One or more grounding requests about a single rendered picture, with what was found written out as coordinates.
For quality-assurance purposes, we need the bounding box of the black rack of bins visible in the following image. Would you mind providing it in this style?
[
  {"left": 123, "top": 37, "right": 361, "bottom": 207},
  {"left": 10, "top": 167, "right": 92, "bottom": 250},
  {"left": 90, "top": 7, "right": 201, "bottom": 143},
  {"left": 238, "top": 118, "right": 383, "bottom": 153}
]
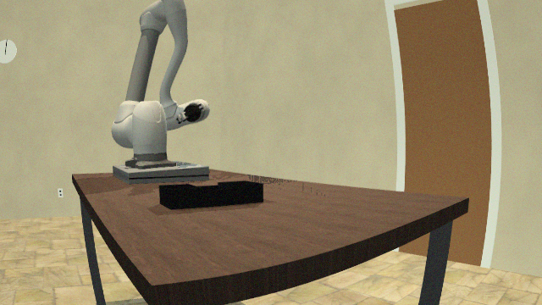
[{"left": 160, "top": 180, "right": 263, "bottom": 209}]

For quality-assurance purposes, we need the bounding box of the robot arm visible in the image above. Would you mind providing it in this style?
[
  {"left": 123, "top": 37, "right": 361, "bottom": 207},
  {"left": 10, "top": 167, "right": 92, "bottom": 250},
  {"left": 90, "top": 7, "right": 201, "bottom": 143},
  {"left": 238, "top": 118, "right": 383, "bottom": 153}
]
[{"left": 112, "top": 0, "right": 210, "bottom": 169}]

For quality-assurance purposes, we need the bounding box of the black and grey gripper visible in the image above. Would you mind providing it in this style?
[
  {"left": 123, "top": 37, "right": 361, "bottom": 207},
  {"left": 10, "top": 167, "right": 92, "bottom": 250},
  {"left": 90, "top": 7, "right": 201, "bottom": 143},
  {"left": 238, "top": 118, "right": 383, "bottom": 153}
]
[{"left": 177, "top": 104, "right": 203, "bottom": 124}]

